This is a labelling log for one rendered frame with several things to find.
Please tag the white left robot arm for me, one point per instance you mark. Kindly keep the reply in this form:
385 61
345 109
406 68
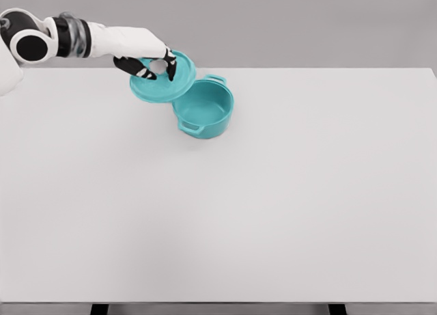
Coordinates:
71 38

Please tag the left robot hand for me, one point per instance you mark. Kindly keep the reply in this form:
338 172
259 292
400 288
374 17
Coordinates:
143 43

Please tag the teal pot lid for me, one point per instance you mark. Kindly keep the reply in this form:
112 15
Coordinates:
177 81

